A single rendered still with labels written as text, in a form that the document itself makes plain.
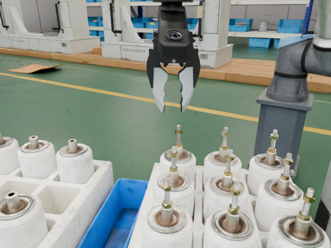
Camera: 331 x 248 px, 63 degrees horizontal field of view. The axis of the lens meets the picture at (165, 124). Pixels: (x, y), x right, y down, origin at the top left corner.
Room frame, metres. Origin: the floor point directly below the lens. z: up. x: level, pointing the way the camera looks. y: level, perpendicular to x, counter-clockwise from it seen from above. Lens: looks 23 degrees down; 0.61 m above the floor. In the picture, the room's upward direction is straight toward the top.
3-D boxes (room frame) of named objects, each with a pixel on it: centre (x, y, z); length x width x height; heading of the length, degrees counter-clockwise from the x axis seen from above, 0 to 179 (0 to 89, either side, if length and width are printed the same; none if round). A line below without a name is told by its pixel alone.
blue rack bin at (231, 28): (5.39, -1.41, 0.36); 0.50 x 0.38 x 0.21; 152
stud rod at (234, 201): (0.38, -0.12, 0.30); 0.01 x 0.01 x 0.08
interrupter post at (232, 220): (0.38, -0.12, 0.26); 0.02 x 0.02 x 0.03
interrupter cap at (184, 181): (0.51, -0.02, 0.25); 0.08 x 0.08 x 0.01
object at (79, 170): (0.66, 0.25, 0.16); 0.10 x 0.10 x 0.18
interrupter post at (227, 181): (0.49, -0.14, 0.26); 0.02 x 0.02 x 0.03
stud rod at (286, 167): (0.48, -0.25, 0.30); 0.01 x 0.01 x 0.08
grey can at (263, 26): (5.12, -1.76, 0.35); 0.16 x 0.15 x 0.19; 60
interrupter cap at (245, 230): (0.38, -0.12, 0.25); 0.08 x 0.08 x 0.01
